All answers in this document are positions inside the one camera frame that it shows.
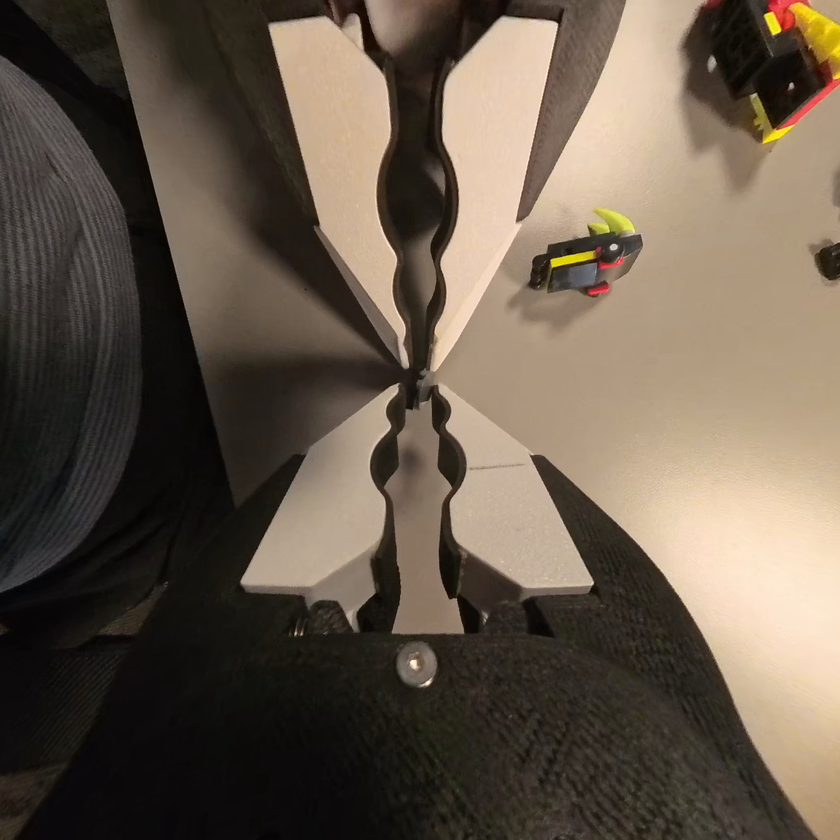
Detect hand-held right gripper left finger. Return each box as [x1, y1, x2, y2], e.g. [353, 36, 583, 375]
[239, 385, 404, 634]

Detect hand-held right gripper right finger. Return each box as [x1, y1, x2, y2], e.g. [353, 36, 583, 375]
[428, 385, 596, 634]

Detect black toy brick green claws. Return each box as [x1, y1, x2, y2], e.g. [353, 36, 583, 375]
[528, 208, 644, 299]

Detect red yellow toy brick arm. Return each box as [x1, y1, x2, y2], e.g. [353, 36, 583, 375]
[705, 0, 840, 144]

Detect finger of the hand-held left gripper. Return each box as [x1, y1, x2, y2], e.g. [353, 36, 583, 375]
[268, 16, 416, 373]
[422, 15, 560, 373]

